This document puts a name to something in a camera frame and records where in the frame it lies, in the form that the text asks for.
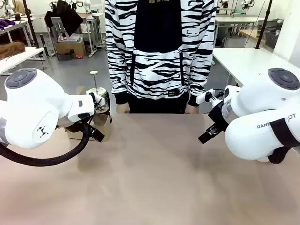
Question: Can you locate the short black post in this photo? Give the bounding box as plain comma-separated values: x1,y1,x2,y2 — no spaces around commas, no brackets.
39,34,50,57

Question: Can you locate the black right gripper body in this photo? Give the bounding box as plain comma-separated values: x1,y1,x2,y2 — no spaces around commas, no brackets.
208,103,229,132

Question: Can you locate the white side table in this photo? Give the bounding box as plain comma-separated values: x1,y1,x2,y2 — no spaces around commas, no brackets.
0,46,45,75

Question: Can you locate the large white table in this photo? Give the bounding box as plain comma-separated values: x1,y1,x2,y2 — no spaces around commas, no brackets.
212,48,300,94

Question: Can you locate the black tripod pole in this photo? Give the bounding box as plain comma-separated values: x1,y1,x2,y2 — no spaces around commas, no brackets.
22,0,42,49
255,0,274,49

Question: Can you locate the person's right forearm zebra sleeve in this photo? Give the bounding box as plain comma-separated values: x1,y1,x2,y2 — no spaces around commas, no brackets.
105,42,132,106

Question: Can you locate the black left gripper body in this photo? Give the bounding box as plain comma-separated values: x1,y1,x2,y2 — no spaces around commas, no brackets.
67,118,92,133

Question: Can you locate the person's left forearm zebra sleeve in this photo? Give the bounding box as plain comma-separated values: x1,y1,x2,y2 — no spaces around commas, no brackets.
187,46,216,107

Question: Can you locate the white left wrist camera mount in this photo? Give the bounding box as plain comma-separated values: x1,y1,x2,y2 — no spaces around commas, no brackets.
86,90,105,104

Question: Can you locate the purple cloth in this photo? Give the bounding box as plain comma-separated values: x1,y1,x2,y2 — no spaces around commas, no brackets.
0,19,15,30

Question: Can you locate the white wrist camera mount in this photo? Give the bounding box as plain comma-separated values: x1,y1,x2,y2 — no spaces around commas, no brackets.
86,90,105,104
196,89,225,105

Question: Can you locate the glass french press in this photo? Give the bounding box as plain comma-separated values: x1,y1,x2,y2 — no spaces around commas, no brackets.
86,70,111,116

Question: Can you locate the black arm cable sleeve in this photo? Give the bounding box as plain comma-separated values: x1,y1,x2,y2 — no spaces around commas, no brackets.
268,118,300,165
0,121,95,167

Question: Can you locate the small cardboard box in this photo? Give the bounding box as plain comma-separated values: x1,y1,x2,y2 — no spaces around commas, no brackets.
65,113,112,143

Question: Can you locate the white background table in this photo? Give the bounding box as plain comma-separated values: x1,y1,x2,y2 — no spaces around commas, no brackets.
215,15,265,47

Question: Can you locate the black left arm cable sleeve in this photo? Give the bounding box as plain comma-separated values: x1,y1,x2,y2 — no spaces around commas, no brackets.
0,121,95,167

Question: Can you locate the grey metal frame table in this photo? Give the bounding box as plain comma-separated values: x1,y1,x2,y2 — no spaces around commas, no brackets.
78,13,105,58

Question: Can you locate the brown furry object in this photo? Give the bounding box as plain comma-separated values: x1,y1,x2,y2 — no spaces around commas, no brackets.
0,41,26,60

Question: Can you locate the person's right hand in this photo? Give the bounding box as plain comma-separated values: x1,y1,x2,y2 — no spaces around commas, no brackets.
116,104,131,114

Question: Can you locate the black right arm cable sleeve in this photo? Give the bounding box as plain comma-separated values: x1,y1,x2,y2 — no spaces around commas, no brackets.
268,118,300,165

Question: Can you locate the white chair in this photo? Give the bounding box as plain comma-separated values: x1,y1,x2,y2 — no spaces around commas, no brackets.
221,36,248,49

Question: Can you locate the black hanging cloth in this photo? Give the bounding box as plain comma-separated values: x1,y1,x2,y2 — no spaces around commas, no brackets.
44,0,84,38

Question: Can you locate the person in zebra hoodie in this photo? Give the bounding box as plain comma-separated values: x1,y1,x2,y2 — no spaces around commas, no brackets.
104,0,218,114

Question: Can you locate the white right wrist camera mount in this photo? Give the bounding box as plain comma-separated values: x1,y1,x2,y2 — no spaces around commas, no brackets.
196,89,225,105

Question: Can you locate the brown cardboard box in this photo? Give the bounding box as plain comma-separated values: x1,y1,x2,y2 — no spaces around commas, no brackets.
55,33,87,59

